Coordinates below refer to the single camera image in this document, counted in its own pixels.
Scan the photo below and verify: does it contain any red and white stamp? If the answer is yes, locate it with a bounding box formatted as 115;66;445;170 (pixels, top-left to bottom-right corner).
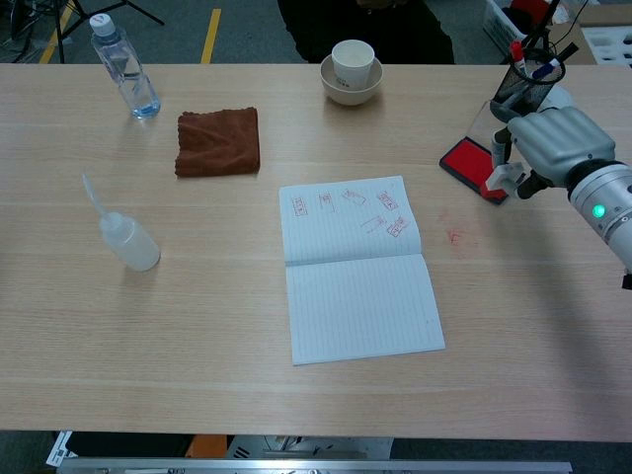
484;162;525;201

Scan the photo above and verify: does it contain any open lined notebook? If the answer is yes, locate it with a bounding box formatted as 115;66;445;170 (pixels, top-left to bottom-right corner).
277;175;446;366

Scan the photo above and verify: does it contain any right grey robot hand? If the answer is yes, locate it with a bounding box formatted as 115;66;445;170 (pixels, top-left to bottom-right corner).
490;106;618;201

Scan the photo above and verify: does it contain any clear plastic water bottle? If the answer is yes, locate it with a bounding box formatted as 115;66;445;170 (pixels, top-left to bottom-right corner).
89;13;162;120

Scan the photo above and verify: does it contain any brown folded cloth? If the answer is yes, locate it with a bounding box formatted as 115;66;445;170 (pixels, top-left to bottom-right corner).
174;106;262;179

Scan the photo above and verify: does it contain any orange object under table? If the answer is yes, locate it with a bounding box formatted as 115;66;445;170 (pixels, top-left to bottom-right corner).
186;434;229;459

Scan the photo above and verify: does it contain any blue-capped marker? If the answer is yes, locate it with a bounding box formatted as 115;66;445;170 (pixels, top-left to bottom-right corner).
530;57;564;80

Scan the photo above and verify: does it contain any cardboard box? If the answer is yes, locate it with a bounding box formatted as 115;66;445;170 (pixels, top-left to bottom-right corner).
545;4;632;65

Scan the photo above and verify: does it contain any black mesh pen holder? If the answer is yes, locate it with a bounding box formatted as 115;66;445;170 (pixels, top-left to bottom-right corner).
490;61;567;123

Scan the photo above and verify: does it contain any beige bowl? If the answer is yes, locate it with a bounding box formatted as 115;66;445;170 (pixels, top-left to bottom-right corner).
319;53;384;107

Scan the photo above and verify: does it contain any black tripod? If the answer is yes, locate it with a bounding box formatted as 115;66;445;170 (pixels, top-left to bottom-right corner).
9;0;166;64

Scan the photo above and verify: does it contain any white foam tray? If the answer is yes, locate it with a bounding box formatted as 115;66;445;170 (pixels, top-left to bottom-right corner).
581;27;632;68

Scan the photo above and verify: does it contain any white printed paper sheet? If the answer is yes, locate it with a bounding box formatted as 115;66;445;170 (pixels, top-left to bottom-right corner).
45;430;75;468

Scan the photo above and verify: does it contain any white round table grommet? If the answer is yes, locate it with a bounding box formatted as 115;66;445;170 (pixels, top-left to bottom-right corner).
540;87;576;111

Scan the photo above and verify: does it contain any person in black clothes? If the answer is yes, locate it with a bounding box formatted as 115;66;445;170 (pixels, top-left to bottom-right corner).
276;0;455;65

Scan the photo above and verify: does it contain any red ink pad clear lid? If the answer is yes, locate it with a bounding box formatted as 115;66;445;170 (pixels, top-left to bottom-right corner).
438;101;511;205

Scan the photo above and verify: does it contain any white squeeze bottle with nozzle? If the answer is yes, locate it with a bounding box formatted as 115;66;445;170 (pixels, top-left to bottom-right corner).
81;173;162;273

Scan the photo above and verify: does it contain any aluminium rail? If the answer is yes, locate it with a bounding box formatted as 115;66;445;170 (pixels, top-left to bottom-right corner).
56;456;574;474

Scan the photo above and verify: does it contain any white plastic basket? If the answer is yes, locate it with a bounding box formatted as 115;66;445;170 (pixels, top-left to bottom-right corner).
482;0;533;51

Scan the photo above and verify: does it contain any white paper cup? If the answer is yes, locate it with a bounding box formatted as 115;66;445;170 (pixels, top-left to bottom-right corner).
331;39;376;94

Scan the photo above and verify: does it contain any red-capped marker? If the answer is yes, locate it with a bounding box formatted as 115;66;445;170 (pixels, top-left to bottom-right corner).
510;40;529;80

